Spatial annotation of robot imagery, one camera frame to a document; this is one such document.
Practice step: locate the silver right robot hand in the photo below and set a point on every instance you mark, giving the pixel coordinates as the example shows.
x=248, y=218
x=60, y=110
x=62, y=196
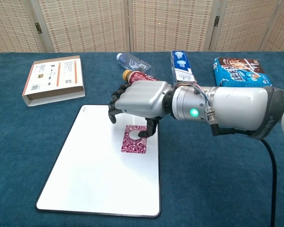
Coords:
x=142, y=99

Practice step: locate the red patterned card pack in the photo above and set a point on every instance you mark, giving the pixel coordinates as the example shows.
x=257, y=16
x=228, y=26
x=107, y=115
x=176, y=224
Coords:
x=132, y=144

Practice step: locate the white rectangular board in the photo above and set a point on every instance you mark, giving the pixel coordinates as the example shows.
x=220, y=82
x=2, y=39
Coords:
x=97, y=170

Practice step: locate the red label drink bottle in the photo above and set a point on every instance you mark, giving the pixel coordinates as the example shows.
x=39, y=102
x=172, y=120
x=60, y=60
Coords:
x=138, y=76

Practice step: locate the clear plastic water bottle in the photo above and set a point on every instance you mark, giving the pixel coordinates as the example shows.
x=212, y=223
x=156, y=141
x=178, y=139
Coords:
x=132, y=63

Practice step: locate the blue and white toothpaste box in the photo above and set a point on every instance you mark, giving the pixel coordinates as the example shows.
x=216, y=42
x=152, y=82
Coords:
x=181, y=68

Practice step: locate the woven folding screen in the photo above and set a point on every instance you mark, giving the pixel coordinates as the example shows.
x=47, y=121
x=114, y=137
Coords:
x=142, y=23

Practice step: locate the white and orange cardboard box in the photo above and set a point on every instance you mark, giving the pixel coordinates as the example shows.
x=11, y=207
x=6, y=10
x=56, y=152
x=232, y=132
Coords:
x=54, y=76

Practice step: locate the blue snack box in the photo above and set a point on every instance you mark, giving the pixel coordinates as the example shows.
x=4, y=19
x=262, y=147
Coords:
x=241, y=73

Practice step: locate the teal tablecloth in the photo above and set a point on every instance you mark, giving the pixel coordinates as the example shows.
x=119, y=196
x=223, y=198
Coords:
x=217, y=189

